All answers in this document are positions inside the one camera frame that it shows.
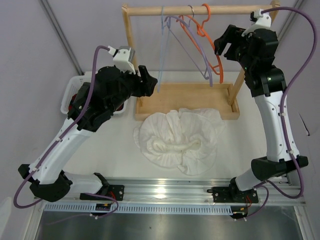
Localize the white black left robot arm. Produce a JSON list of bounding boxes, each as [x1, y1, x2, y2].
[[18, 65, 158, 202]]

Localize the aluminium mounting rail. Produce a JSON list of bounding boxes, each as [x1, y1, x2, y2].
[[45, 178, 306, 206]]

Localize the lilac plastic hanger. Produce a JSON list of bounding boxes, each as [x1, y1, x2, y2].
[[163, 15, 213, 87]]

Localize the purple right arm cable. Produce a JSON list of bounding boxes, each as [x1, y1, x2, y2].
[[233, 6, 319, 221]]

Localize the orange plastic hanger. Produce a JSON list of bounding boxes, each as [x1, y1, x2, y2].
[[179, 3, 225, 84]]

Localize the wooden clothes rack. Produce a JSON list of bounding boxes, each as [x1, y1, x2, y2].
[[121, 0, 280, 121]]

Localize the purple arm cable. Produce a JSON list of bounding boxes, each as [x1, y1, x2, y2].
[[12, 45, 120, 221], [233, 6, 319, 221]]

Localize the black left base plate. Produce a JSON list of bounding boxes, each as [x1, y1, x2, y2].
[[79, 184, 125, 201]]

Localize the light blue wire hanger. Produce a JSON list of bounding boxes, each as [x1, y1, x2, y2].
[[157, 6, 171, 93]]

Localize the white ruffled skirt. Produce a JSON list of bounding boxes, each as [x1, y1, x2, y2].
[[133, 108, 226, 176]]

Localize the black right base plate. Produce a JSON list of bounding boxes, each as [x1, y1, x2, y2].
[[206, 186, 259, 204]]

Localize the red plaid garment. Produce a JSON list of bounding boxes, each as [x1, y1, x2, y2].
[[68, 94, 77, 111]]

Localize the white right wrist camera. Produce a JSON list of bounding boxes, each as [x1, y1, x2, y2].
[[241, 8, 272, 37]]

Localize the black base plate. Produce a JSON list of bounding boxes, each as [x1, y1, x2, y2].
[[79, 184, 125, 201], [206, 186, 259, 204]]

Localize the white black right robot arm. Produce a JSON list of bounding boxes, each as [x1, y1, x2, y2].
[[214, 24, 309, 202]]

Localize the white slotted cable duct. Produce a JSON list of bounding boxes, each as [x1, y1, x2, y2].
[[44, 202, 233, 216]]

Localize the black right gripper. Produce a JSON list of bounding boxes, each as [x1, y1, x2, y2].
[[214, 24, 255, 72]]

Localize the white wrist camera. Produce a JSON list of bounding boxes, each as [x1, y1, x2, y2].
[[108, 46, 136, 74], [241, 8, 272, 37]]

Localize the white plastic basket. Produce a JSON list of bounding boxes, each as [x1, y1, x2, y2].
[[60, 75, 126, 118]]

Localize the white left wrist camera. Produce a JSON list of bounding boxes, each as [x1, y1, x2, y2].
[[108, 46, 136, 74]]

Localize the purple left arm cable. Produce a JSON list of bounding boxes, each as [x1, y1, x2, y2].
[[12, 45, 120, 221]]

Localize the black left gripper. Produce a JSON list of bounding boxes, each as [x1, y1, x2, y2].
[[108, 65, 157, 113]]

